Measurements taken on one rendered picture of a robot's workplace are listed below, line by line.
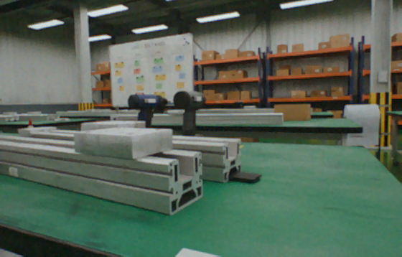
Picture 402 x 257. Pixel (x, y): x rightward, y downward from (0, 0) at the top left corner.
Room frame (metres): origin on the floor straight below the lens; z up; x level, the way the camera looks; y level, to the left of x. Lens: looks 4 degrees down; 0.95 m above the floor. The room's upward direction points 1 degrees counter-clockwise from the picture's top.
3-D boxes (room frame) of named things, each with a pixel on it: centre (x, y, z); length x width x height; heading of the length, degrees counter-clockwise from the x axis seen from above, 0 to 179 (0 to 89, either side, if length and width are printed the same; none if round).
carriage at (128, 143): (0.52, 0.15, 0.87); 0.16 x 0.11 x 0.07; 59
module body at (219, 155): (0.81, 0.27, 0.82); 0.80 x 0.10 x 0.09; 59
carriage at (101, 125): (0.81, 0.27, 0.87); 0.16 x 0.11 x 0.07; 59
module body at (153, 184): (0.65, 0.37, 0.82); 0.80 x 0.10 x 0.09; 59
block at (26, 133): (1.03, 0.66, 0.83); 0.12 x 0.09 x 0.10; 149
